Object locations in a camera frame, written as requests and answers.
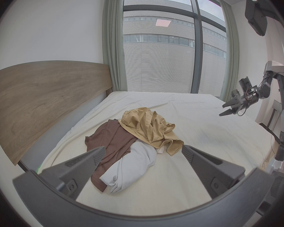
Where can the white garment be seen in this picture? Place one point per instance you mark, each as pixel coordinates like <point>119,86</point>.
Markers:
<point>135,162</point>

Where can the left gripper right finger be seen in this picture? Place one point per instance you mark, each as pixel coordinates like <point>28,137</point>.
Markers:
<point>210,171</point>

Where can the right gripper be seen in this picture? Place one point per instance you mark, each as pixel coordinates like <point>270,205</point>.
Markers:
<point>247,99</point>

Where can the cream garment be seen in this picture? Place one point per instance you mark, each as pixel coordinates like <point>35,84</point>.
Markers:
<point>160,150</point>

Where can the bed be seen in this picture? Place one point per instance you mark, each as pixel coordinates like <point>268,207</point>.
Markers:
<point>198,136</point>

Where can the tan shorts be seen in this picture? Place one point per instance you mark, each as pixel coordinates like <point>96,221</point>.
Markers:
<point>146,124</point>

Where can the grey-green curtain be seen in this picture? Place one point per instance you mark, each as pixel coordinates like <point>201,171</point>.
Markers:
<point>113,44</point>
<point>232,55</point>

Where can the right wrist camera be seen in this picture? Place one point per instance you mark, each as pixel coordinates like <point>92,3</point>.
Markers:
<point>245,84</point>

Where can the brown garment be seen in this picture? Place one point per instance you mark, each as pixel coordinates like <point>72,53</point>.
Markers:
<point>113,141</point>

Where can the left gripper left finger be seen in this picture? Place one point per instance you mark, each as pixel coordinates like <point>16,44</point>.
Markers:
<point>71,174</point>

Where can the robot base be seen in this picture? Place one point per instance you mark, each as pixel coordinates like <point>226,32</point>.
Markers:
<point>277,165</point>

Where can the window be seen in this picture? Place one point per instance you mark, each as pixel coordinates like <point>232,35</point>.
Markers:
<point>156,63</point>

